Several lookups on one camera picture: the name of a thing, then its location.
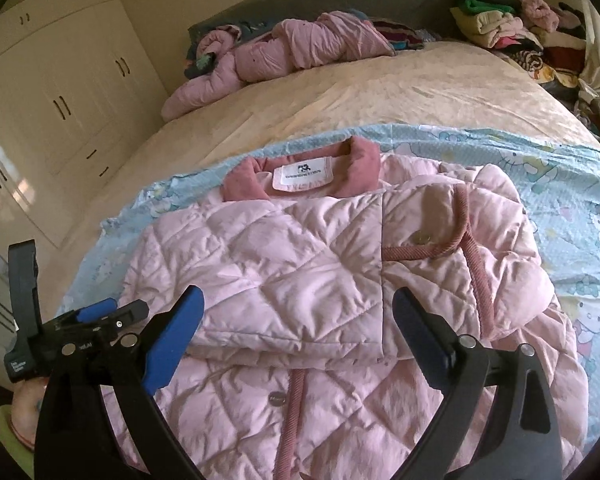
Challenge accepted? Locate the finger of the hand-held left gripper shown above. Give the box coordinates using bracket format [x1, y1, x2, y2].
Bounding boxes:
[7, 241, 43, 346]
[72, 297, 150, 330]

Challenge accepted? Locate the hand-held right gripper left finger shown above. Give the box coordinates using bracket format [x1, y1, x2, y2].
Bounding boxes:
[34, 285, 206, 480]

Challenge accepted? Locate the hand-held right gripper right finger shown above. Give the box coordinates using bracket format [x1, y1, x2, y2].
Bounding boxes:
[392, 287, 563, 480]

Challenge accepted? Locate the pink quilted coat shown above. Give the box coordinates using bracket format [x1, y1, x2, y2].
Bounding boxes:
[102, 135, 588, 480]

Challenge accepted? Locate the person's left forearm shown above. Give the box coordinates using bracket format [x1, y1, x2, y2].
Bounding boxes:
[0, 405, 36, 480]

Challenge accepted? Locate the pile of folded clothes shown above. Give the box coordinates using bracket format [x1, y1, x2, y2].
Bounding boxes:
[450, 0, 600, 146]

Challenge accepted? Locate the person's left hand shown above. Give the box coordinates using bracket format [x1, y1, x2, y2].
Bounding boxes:
[10, 377, 50, 448]

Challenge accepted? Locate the cream built-in wardrobe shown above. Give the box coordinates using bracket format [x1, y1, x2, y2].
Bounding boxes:
[0, 0, 173, 341]

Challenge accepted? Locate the blue cartoon printed blanket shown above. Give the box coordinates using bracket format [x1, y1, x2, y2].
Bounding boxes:
[72, 122, 600, 396]

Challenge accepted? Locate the striped multicolour cloth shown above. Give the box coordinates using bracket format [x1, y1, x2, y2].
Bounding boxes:
[375, 17, 441, 54]

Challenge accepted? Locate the crumpled pink padded jacket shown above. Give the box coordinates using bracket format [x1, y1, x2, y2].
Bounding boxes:
[161, 10, 396, 121]

